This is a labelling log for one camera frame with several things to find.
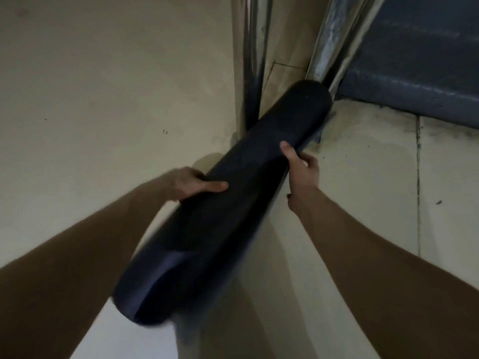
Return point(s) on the dark blue mat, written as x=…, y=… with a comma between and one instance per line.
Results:
x=224, y=205

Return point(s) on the person's right hand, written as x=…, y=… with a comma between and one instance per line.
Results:
x=302, y=178

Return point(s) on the person's left hand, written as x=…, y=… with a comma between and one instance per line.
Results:
x=185, y=183

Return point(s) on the person's right forearm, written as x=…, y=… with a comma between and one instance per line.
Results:
x=389, y=284

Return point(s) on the person's left thumb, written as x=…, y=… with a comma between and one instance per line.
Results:
x=211, y=186

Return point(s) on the person's right thumb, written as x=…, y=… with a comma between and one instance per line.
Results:
x=290, y=155

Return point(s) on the dark blue mattress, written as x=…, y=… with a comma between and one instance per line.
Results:
x=415, y=59

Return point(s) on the person's left forearm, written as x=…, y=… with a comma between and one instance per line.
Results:
x=71, y=271

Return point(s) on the slanted shiny metal pipe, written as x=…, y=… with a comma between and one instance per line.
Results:
x=336, y=37

